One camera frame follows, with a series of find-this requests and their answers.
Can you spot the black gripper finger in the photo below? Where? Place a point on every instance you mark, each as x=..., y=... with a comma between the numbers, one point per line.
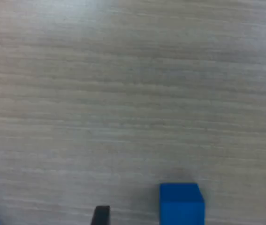
x=101, y=216

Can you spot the blue cube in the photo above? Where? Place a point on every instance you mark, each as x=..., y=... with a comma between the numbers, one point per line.
x=182, y=206

